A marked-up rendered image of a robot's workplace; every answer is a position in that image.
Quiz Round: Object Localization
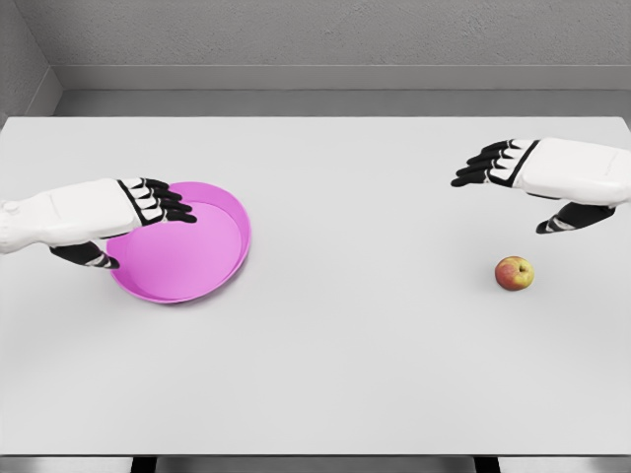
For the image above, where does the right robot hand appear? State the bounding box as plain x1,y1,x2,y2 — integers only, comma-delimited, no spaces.
450,138,631,236

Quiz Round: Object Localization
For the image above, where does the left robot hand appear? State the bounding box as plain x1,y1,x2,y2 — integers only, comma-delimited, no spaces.
31,177,198,270

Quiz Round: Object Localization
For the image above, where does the pink round plate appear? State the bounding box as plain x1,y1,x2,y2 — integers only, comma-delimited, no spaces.
105,180,252,304

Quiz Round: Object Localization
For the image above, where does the red yellow apple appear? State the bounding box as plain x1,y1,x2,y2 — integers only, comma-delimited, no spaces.
494,255,535,292

